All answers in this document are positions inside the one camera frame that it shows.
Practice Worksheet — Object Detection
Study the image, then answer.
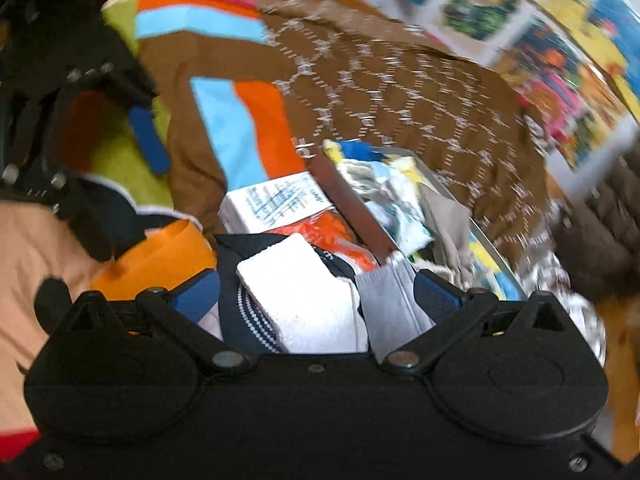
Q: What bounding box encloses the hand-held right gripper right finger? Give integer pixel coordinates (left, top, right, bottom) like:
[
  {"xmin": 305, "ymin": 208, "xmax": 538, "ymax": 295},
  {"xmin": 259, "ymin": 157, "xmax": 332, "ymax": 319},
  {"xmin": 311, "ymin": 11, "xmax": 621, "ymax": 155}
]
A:
[{"xmin": 381, "ymin": 267, "xmax": 581, "ymax": 376}]

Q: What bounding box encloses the white tissue packet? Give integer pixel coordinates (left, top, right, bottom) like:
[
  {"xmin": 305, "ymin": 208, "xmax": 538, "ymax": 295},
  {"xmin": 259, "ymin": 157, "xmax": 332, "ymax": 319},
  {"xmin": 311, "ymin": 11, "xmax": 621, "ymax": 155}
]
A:
[{"xmin": 219, "ymin": 171, "xmax": 333, "ymax": 235}]

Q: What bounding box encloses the silver floral satin blanket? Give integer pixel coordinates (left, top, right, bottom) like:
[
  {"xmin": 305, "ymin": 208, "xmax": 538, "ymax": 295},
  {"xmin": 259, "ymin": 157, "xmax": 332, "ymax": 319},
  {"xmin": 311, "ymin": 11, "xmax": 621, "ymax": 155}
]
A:
[{"xmin": 520, "ymin": 250, "xmax": 608, "ymax": 366}]

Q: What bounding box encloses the colourful patchwork blanket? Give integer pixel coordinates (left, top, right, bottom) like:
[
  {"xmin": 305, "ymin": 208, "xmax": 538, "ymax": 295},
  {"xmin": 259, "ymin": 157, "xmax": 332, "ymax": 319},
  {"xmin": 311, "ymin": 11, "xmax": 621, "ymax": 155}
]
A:
[{"xmin": 0, "ymin": 0, "xmax": 351, "ymax": 461}]

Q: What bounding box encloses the white blue printed cloth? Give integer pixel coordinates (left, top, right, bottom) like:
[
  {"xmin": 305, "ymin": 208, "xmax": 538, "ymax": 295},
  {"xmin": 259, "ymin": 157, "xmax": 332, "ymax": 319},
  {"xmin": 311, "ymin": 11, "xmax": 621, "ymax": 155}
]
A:
[{"xmin": 372, "ymin": 180, "xmax": 435, "ymax": 256}]

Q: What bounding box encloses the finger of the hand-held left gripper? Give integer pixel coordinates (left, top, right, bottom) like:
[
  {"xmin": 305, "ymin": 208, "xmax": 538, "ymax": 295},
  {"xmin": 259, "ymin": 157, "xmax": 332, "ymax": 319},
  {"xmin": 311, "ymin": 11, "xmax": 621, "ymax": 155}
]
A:
[
  {"xmin": 0, "ymin": 164, "xmax": 135, "ymax": 262},
  {"xmin": 42, "ymin": 55, "xmax": 172, "ymax": 183}
]

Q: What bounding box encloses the colourful cartoon play mat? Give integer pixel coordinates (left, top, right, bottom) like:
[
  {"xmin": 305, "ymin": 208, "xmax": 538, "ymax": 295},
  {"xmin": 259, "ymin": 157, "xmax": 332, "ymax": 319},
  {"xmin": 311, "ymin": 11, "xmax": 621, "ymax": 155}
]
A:
[{"xmin": 395, "ymin": 0, "xmax": 640, "ymax": 171}]

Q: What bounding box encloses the dark navy cloth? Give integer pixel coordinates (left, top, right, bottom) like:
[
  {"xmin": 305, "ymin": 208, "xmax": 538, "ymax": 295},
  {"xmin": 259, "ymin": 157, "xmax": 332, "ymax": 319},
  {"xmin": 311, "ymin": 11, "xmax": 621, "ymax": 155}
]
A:
[{"xmin": 215, "ymin": 232, "xmax": 361, "ymax": 356}]

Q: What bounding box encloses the orange plastic packet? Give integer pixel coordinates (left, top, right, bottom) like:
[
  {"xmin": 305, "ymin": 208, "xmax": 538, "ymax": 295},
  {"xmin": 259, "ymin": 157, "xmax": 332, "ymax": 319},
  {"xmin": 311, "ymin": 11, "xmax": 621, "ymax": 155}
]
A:
[{"xmin": 272, "ymin": 210, "xmax": 376, "ymax": 273}]

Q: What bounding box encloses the grey face mask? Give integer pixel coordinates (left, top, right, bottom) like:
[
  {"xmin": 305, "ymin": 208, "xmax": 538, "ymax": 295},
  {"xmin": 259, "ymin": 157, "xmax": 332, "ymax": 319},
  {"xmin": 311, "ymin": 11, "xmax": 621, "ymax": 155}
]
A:
[{"xmin": 355, "ymin": 252, "xmax": 436, "ymax": 358}]

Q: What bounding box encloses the yellow blue striped cloth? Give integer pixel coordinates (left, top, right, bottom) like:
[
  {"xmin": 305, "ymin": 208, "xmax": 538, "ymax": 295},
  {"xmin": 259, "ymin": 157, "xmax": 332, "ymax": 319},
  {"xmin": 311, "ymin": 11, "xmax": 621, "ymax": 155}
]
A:
[{"xmin": 322, "ymin": 140, "xmax": 426, "ymax": 196}]

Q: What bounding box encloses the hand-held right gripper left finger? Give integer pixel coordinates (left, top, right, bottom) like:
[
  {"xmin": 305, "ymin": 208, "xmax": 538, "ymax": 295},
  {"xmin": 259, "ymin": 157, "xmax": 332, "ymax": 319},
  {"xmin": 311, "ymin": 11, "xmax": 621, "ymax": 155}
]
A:
[{"xmin": 47, "ymin": 267, "xmax": 258, "ymax": 376}]

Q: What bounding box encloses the cartoon printed tin box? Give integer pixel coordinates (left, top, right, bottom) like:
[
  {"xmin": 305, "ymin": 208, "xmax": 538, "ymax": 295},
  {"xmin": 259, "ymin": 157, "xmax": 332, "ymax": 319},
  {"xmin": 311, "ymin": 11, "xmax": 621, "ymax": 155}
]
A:
[{"xmin": 310, "ymin": 142, "xmax": 528, "ymax": 303}]

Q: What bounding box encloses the brown quilted jacket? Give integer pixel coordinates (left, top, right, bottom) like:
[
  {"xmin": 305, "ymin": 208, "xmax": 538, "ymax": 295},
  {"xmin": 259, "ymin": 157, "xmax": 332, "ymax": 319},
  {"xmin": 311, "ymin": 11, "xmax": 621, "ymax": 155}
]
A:
[{"xmin": 552, "ymin": 155, "xmax": 640, "ymax": 301}]

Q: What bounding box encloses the brown patterned blanket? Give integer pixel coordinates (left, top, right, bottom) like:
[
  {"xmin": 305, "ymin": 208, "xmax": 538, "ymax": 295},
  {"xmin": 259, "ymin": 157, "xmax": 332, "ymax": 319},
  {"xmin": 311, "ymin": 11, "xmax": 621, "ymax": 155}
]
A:
[{"xmin": 260, "ymin": 5, "xmax": 551, "ymax": 261}]

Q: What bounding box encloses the beige towel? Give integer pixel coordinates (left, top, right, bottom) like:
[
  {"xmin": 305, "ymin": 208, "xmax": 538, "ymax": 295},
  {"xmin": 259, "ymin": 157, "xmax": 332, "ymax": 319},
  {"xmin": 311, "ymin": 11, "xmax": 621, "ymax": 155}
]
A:
[{"xmin": 420, "ymin": 190, "xmax": 476, "ymax": 286}]

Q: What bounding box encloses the white gauze towel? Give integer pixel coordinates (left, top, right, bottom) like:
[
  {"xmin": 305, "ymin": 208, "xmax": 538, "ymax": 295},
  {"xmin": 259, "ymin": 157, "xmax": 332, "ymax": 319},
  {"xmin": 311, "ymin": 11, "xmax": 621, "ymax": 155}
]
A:
[{"xmin": 236, "ymin": 232, "xmax": 371, "ymax": 356}]

